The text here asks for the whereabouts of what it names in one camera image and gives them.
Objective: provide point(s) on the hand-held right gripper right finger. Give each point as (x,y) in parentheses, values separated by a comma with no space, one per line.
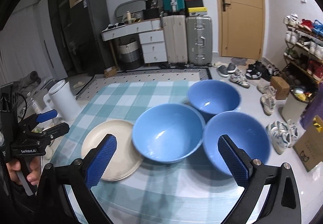
(233,160)

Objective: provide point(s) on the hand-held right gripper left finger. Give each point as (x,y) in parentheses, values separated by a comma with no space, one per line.
(102,160)

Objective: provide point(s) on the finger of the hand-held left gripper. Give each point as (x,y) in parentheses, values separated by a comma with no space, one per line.
(55,130)
(46,114)

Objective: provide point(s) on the cream plate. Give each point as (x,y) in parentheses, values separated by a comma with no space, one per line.
(124,176)
(108,129)
(118,179)

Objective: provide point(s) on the blue bowl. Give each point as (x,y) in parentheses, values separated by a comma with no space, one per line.
(214,97)
(239,133)
(166,135)

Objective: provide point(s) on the person's left hand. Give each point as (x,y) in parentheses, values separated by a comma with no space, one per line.
(12,173)

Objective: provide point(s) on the white electric kettle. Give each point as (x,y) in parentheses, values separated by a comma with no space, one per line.
(63,100)

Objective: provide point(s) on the scattered loose shoes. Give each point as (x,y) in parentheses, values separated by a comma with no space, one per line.
(268,102)

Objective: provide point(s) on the white curtain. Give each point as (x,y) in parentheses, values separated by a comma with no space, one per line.
(25,44)

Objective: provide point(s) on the owl print cardboard box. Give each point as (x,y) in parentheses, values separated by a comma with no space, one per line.
(309,148)

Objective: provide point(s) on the small open cardboard box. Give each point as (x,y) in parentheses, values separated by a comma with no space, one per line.
(111,71)

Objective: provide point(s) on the white trash bin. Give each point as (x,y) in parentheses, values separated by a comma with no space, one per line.
(292,110)

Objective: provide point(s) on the small closed cardboard box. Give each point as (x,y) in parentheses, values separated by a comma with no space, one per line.
(280,87)

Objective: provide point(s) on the dark grey fridge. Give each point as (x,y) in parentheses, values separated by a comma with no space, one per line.
(88,37)

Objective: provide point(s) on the dark wardrobe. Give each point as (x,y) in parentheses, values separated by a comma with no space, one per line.
(59,24)

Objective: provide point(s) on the purple bag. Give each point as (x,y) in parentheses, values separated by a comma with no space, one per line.
(314,110)

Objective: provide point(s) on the grey doormat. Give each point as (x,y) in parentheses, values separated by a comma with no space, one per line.
(239,60)

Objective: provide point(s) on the woven laundry basket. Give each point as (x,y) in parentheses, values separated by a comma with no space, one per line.
(130,54)

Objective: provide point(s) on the wooden shoe rack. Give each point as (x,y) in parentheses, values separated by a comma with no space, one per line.
(297,62)

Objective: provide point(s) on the white drawer desk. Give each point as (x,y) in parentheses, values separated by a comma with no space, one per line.
(154,47)

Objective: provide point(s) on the silver suitcase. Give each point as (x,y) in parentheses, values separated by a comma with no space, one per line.
(199,39)

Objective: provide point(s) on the cream bottle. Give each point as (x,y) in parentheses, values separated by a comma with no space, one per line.
(129,17)

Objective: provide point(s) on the wooden door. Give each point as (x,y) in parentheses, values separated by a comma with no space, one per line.
(242,32)

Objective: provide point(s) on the grey framed mirror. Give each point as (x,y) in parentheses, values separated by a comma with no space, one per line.
(121,8)

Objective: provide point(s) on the beige suitcase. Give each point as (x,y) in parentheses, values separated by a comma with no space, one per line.
(175,39)

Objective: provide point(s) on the shoe rack with shoes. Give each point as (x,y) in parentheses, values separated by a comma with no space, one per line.
(310,44)

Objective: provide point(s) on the black bag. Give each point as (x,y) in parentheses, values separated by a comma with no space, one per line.
(151,13)

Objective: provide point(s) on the black printed box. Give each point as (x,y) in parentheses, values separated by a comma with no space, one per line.
(150,1)

